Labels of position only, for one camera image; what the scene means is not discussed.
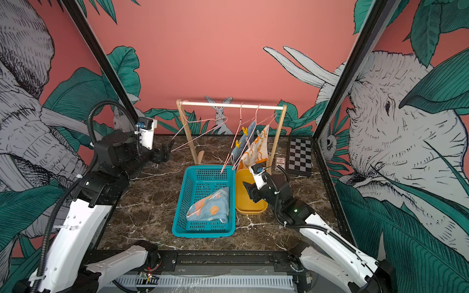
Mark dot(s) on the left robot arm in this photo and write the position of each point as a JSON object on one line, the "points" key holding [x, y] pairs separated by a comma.
{"points": [[118, 158]]}

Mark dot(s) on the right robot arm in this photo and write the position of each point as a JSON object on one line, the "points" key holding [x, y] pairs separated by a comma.
{"points": [[330, 255]]}

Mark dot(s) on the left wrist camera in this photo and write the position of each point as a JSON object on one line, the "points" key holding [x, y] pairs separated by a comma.
{"points": [[146, 130]]}

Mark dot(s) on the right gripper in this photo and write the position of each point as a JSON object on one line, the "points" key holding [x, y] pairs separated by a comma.
{"points": [[253, 192]]}

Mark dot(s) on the checkerboard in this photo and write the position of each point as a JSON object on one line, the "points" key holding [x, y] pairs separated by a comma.
{"points": [[299, 156]]}

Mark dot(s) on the yellow plastic tray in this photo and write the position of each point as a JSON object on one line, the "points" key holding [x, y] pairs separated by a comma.
{"points": [[244, 204]]}

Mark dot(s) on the blue dotted towel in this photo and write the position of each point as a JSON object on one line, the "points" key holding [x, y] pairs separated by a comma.
{"points": [[213, 207]]}

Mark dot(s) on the cream orange towel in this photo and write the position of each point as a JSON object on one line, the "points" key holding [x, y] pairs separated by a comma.
{"points": [[256, 151]]}

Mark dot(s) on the pink wire hanger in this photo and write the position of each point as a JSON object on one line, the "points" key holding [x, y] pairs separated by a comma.
{"points": [[194, 127]]}

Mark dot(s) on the small white red box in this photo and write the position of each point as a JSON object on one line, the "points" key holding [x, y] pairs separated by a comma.
{"points": [[280, 163]]}

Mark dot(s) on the white slotted cable duct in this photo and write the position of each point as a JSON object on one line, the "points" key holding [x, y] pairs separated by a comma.
{"points": [[220, 281]]}

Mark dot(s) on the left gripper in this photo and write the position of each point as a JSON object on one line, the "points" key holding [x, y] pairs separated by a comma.
{"points": [[162, 154]]}

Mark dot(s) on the dark blue towel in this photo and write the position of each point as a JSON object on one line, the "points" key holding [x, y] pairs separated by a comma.
{"points": [[239, 151]]}

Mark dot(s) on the teal plastic basket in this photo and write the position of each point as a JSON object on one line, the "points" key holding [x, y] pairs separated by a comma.
{"points": [[198, 183]]}

